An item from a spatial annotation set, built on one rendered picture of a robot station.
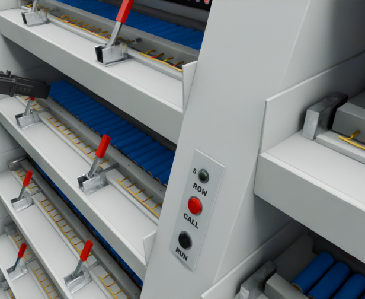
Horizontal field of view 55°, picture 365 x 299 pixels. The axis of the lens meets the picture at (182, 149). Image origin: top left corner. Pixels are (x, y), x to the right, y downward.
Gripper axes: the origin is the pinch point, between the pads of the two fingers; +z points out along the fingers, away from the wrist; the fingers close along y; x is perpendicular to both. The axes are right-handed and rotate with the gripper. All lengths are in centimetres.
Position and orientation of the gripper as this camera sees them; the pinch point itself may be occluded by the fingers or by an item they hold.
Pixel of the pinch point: (29, 87)
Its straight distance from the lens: 76.4
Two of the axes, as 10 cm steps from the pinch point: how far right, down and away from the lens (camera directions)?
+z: 6.7, 0.7, 7.4
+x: 3.5, -9.1, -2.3
